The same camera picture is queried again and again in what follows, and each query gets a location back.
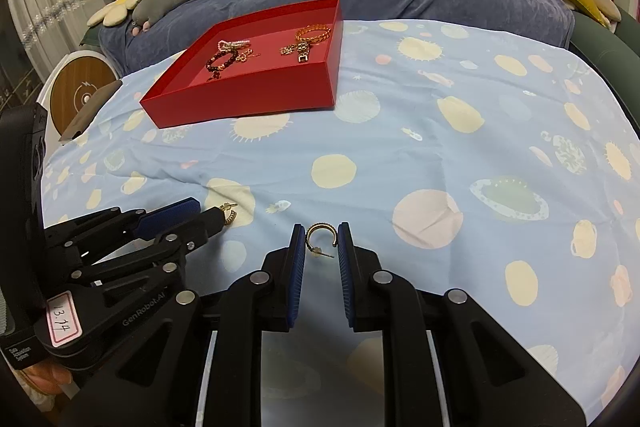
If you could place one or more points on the flower shaped cushion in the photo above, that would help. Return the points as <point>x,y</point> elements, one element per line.
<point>115,9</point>

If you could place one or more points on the round wooden white side table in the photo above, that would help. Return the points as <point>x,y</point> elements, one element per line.
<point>75,82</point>

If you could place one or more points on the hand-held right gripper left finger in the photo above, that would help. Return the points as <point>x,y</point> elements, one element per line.
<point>299,267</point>

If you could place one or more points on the red cardboard box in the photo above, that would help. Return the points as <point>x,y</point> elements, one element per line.
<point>240,97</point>

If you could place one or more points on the green sofa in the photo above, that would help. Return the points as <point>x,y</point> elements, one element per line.
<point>605,52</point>

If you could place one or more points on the gold hoop earring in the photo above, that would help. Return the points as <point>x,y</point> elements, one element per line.
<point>231,218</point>
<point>320,225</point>

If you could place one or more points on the beige cushion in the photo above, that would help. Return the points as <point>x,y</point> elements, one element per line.
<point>607,9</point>

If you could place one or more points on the person's left hand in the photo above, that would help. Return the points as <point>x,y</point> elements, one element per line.
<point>47,379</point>

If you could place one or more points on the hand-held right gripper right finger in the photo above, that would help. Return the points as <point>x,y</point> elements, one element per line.
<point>344,267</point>

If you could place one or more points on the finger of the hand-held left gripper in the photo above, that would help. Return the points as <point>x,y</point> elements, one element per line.
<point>170,212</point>
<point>200,227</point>

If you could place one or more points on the brown flat pad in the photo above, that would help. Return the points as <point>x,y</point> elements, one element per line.
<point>90,112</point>

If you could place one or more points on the light blue printed tablecloth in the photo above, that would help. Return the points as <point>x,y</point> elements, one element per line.
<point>400,132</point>

